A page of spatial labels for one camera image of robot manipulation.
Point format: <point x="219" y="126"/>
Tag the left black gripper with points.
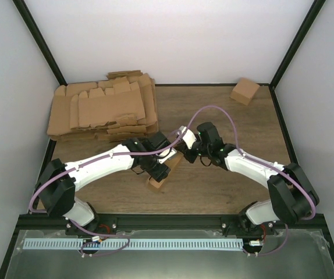
<point x="160" y="174"/>

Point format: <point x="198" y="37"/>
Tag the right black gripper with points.
<point x="191" y="158"/>

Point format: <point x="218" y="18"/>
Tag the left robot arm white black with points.
<point x="59" y="182"/>

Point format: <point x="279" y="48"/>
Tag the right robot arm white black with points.
<point x="291" y="195"/>

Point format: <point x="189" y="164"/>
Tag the folded brown cardboard box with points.
<point x="244" y="91"/>

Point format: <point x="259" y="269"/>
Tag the stack of flat cardboard boxes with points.
<point x="120" y="107"/>

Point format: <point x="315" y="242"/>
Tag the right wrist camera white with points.
<point x="188" y="136"/>

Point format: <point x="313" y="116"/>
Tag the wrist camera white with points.
<point x="188" y="136"/>
<point x="166" y="155"/>

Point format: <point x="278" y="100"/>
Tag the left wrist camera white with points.
<point x="166" y="155"/>

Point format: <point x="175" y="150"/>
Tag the light blue slotted cable duct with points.
<point x="215" y="244"/>

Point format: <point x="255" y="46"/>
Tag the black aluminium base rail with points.
<point x="112" y="223"/>

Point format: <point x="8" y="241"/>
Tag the black enclosure frame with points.
<point x="283" y="81"/>

